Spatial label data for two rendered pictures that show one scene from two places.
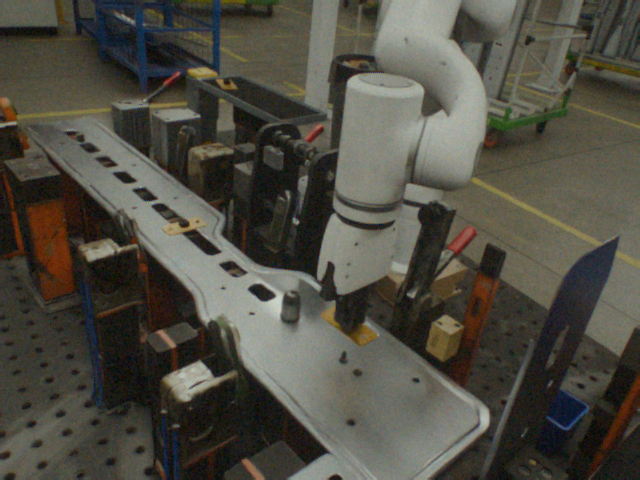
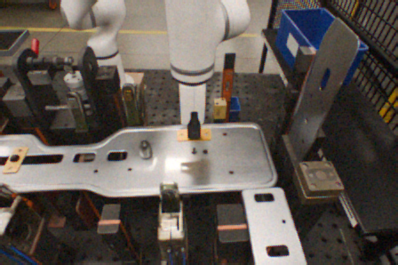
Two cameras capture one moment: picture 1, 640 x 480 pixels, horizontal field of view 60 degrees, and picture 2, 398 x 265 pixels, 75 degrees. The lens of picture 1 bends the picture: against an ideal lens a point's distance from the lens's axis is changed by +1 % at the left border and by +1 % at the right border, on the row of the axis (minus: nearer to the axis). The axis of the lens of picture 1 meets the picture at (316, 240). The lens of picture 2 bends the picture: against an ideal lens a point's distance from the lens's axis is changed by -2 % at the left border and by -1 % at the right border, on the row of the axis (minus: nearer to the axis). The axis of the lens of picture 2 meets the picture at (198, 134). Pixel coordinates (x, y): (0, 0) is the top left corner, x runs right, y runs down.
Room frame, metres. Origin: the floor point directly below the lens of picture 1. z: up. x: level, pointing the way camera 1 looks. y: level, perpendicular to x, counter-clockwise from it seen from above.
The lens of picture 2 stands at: (0.31, 0.27, 1.54)
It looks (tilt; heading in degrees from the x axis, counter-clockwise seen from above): 47 degrees down; 310
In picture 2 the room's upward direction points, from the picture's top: straight up
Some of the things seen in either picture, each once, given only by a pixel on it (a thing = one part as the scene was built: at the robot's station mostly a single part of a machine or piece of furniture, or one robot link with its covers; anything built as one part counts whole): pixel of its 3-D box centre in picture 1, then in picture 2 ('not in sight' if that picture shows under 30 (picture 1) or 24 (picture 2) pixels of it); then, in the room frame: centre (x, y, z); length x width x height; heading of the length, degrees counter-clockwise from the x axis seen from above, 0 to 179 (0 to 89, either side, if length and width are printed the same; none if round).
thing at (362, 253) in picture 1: (361, 244); (193, 92); (0.61, -0.06, 1.20); 0.10 x 0.07 x 0.11; 134
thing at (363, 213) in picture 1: (368, 200); (192, 65); (0.61, -0.06, 1.26); 0.09 x 0.08 x 0.03; 134
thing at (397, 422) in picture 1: (176, 225); (7, 164); (0.95, 0.28, 1.00); 1.38 x 0.22 x 0.02; 44
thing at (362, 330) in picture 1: (349, 322); (194, 133); (0.61, -0.06, 1.07); 0.08 x 0.04 x 0.01; 44
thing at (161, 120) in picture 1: (179, 190); not in sight; (1.30, 0.37, 0.90); 0.13 x 0.10 x 0.41; 134
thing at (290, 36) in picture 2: not in sight; (314, 44); (0.55, -0.63, 1.10); 0.30 x 0.17 x 0.13; 137
